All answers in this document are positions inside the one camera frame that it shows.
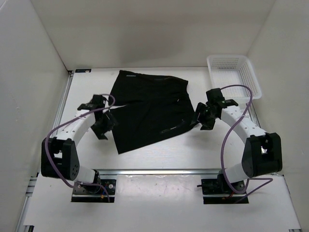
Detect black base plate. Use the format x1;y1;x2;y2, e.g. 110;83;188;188
71;179;116;203
197;179;249;205

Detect aluminium frame rail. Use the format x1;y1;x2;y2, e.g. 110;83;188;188
14;70;302;232

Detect white plastic basket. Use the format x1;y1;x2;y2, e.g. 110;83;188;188
207;55;262;105

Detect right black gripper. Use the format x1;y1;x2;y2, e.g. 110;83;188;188
190;102;218;131

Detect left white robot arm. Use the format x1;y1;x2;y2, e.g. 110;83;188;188
41;94;117;194

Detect black shorts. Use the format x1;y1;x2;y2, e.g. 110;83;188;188
109;70;195;154

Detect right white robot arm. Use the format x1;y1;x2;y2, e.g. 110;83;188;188
192;88;282;194

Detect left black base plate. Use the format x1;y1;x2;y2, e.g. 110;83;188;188
71;179;116;203

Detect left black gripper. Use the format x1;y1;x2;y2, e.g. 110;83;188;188
90;110;119;140

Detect small dark label sticker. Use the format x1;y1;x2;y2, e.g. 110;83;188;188
75;69;92;73

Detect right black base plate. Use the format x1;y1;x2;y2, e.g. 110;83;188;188
197;179;249;205

